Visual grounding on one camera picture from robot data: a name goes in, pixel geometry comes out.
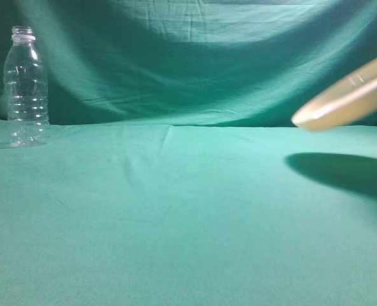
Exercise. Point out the cream plastic plate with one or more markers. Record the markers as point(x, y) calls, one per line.
point(349, 99)

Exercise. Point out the green cloth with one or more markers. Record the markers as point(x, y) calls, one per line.
point(172, 174)

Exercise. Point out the clear empty plastic bottle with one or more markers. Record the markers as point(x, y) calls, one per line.
point(26, 89)

